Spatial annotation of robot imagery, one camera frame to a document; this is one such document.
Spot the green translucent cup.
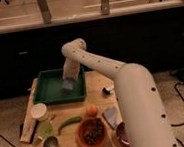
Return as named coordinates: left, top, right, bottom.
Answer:
left=38, top=122, right=54, bottom=139

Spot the small metal cup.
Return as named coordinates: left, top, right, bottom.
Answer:
left=43, top=136, right=59, bottom=147

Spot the purple bowl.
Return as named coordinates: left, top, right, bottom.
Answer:
left=115, top=122, right=130, bottom=147

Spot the orange fruit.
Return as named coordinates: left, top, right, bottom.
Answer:
left=86, top=105, right=98, bottom=117

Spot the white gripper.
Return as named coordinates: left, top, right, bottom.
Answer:
left=62, top=58, right=81, bottom=79

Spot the blue grey sponge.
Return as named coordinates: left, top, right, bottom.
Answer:
left=62, top=77, right=75, bottom=91

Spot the orange bowl with grapes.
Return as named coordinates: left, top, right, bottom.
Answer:
left=75, top=117, right=107, bottom=147

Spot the green chili pepper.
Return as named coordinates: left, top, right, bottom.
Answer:
left=57, top=116, right=82, bottom=135

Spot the black power cable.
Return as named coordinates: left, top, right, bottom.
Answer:
left=165, top=82, right=184, bottom=129

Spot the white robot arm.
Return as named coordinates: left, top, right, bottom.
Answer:
left=61, top=38, right=179, bottom=147

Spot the wooden block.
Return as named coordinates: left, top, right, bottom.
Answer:
left=20, top=79, right=37, bottom=143

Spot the white paper cup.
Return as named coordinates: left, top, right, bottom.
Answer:
left=30, top=103, right=48, bottom=122

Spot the green plastic tray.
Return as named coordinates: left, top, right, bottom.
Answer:
left=33, top=68, right=87, bottom=105

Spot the small black white object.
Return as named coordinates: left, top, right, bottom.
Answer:
left=103, top=86, right=115, bottom=95

